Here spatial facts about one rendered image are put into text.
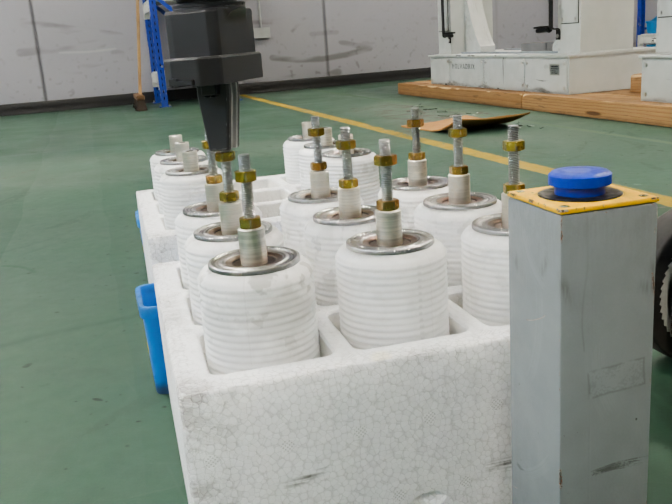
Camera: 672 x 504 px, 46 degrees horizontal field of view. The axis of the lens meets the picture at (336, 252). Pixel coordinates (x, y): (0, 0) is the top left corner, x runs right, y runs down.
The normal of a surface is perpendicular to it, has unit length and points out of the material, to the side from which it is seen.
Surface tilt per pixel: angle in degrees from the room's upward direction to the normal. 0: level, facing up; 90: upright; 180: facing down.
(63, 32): 90
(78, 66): 90
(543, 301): 90
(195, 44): 90
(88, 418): 0
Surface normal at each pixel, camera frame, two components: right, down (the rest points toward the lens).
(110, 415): -0.07, -0.96
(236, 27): 0.95, 0.01
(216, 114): -0.29, 0.27
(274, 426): 0.27, 0.23
